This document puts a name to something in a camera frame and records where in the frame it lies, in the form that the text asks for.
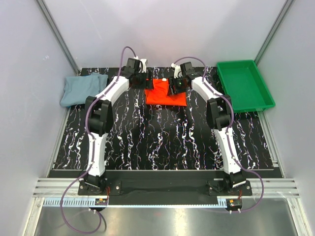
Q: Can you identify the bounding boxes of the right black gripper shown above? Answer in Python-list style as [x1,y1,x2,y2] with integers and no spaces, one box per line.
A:
[167,76,188,97]

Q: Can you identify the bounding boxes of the orange t shirt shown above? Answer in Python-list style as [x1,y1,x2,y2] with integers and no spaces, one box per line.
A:
[144,78,187,107]

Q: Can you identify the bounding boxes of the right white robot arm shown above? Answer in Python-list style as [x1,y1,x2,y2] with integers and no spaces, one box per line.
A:
[168,62,246,195]

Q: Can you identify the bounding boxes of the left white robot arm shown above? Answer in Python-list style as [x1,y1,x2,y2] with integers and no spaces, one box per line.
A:
[79,57,154,195]

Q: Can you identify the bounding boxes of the black marbled table mat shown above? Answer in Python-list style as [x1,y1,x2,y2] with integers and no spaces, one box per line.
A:
[53,66,280,171]

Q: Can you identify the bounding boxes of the green plastic tray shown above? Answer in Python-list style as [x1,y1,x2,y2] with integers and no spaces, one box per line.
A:
[217,59,275,113]

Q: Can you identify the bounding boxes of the folded grey-blue t shirt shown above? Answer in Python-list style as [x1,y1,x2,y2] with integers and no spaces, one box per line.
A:
[60,72,108,107]

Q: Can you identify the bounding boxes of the left orange connector block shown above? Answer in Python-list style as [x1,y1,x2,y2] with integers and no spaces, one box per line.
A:
[95,198,108,206]

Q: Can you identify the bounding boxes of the orange connector block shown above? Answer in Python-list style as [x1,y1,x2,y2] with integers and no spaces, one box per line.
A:
[95,198,108,206]
[227,199,243,209]

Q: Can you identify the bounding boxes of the right orange connector block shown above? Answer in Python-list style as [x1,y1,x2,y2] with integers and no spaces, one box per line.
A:
[227,199,243,209]

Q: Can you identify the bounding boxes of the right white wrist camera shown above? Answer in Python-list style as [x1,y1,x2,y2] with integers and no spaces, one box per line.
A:
[171,63,183,79]

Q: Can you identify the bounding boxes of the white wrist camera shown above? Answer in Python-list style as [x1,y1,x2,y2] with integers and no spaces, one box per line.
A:
[171,63,183,79]
[139,59,148,73]

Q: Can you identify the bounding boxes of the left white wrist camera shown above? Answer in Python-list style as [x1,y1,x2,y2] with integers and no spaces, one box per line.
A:
[139,59,148,73]

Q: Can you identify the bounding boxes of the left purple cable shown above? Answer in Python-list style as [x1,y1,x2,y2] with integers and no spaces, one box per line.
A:
[60,46,138,234]

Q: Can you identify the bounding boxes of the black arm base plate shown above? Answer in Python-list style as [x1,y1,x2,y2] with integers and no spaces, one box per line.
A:
[78,170,252,207]

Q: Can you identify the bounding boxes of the aluminium frame rail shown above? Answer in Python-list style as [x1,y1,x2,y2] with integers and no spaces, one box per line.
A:
[33,178,299,198]

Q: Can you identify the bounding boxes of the white slotted cable duct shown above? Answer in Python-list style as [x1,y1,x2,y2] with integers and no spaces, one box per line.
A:
[43,198,107,207]

